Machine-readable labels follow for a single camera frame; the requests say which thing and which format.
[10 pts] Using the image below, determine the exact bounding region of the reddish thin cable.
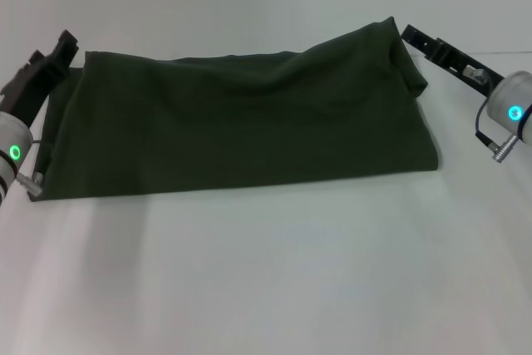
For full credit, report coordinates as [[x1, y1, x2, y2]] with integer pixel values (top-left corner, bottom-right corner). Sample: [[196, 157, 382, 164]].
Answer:
[[30, 139, 54, 177]]

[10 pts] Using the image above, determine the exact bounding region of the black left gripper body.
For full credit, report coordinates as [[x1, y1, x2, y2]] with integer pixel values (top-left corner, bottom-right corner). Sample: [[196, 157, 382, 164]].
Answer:
[[0, 50, 63, 128]]

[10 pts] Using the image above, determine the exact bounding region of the thin black cable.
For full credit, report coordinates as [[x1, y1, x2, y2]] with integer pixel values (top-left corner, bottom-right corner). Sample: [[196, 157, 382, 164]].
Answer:
[[474, 97, 500, 150]]

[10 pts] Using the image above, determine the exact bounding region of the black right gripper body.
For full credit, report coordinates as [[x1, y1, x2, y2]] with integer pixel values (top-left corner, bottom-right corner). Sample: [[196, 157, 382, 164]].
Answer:
[[428, 37, 505, 97]]

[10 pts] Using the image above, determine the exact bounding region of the dark green FREE t-shirt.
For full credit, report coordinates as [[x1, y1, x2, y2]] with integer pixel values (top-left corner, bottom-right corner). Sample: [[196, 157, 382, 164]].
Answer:
[[27, 16, 429, 204]]

